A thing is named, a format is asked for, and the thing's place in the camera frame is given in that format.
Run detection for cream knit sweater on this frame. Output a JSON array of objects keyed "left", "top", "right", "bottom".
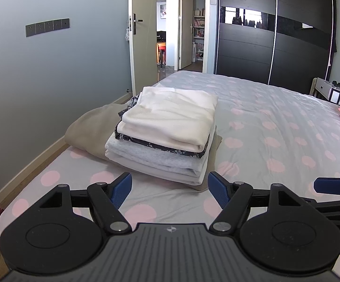
[{"left": 116, "top": 85, "right": 219, "bottom": 153}]

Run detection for folded grey white clothes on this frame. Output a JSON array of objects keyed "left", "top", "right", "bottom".
[{"left": 105, "top": 125, "right": 216, "bottom": 186}]

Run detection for grey pink-dotted bed cover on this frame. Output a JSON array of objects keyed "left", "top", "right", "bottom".
[{"left": 0, "top": 71, "right": 340, "bottom": 228}]

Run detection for white bedside table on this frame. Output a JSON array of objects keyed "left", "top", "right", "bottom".
[{"left": 310, "top": 78, "right": 340, "bottom": 106}]

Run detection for beige folded blanket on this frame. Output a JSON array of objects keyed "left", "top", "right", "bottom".
[{"left": 64, "top": 102, "right": 223, "bottom": 192}]

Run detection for black sliding wardrobe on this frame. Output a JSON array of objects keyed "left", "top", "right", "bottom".
[{"left": 215, "top": 0, "right": 336, "bottom": 94}]

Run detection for beige room door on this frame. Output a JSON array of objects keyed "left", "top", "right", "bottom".
[{"left": 128, "top": 0, "right": 157, "bottom": 96}]

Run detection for grey wall switch panel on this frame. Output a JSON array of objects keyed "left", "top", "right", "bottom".
[{"left": 25, "top": 19, "right": 70, "bottom": 38}]

